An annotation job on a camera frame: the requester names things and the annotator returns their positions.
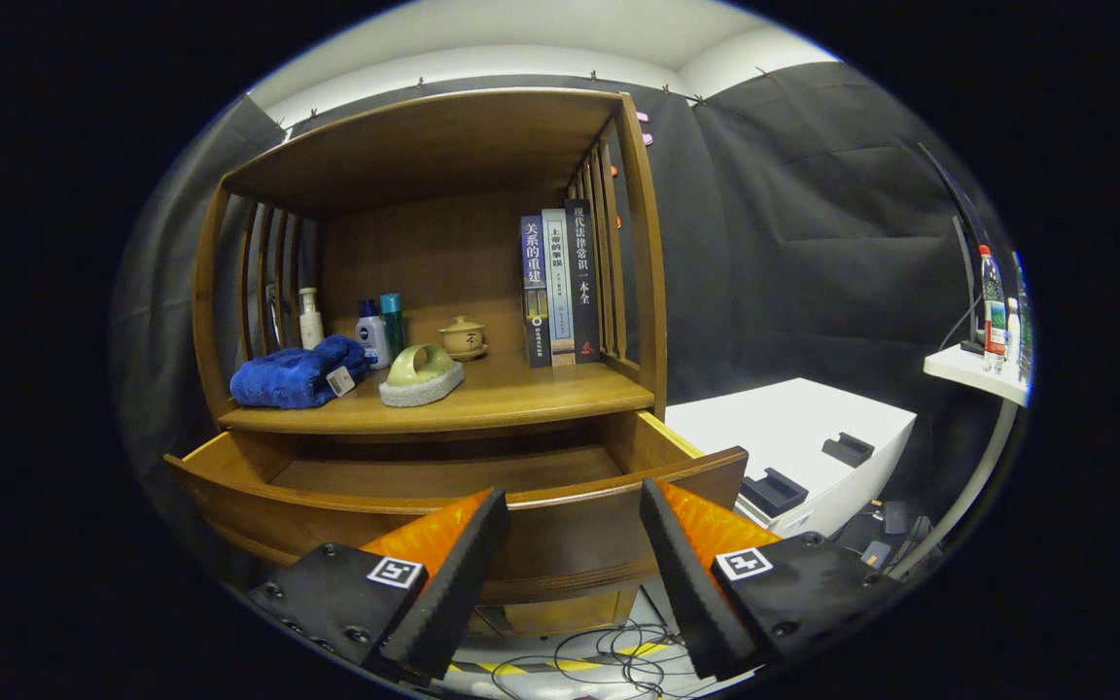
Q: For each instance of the white pump bottle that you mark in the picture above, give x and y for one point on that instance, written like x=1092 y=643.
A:
x=311 y=329

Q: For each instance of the green scrub brush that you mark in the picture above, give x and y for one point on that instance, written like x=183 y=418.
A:
x=419 y=369

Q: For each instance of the red label water bottle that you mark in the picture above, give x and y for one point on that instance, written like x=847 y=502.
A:
x=994 y=331

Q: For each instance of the wooden cabinet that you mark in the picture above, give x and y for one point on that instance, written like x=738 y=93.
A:
x=424 y=262

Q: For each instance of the teal capped clear bottle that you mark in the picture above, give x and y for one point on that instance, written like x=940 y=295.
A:
x=393 y=326

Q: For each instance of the white lotion bottle blue cap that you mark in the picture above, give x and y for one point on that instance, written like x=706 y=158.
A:
x=373 y=340

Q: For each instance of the wooden countertop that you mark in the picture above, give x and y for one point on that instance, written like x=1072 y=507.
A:
x=521 y=394

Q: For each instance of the white box unit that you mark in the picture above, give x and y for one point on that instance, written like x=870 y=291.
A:
x=784 y=418

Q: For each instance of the black holder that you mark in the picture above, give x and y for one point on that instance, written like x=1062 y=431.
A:
x=774 y=492
x=848 y=449

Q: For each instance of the white round table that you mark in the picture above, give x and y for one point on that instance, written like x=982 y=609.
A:
x=968 y=367

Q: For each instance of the green label water bottle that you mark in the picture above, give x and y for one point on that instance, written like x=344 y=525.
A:
x=1024 y=331

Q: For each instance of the wooden drawer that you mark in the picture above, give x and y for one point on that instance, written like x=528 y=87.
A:
x=560 y=544

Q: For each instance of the small clear bottle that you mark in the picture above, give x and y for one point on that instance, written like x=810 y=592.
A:
x=1012 y=335

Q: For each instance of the yellow black floor tape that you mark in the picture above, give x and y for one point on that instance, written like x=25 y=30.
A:
x=521 y=668

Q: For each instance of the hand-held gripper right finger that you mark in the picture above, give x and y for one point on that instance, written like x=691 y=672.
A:
x=691 y=593

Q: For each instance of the blue folded towel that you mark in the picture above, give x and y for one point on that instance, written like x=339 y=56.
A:
x=288 y=379

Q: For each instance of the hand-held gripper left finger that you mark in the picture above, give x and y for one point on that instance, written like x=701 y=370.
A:
x=458 y=593

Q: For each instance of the black monitor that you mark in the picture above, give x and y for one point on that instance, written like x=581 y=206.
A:
x=964 y=282

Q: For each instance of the black floor device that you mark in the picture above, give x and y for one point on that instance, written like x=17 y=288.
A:
x=895 y=517

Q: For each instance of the pale spine book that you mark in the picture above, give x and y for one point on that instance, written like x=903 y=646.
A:
x=558 y=292

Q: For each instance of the beige lidded teacup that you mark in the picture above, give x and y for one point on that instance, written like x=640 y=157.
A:
x=463 y=338

